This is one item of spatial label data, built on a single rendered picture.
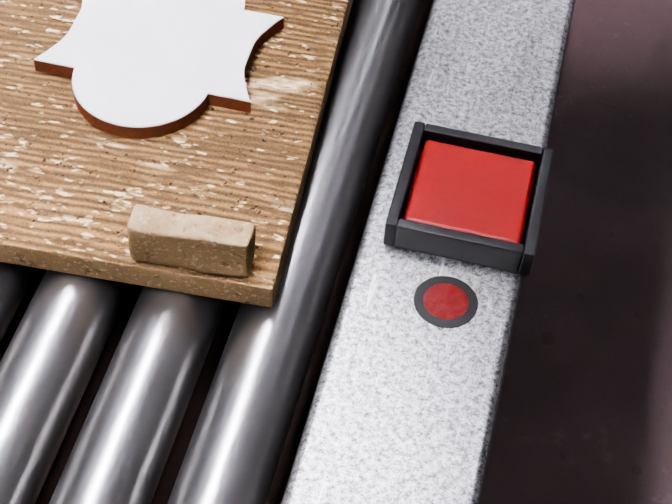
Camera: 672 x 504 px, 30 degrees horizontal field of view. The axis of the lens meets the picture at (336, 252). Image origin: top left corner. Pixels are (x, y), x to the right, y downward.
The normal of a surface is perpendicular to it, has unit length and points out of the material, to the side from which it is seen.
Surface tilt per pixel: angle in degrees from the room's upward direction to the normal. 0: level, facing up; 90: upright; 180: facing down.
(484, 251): 90
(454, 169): 0
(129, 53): 0
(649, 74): 0
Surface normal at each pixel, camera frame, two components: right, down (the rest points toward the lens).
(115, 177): 0.04, -0.63
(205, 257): -0.09, 0.75
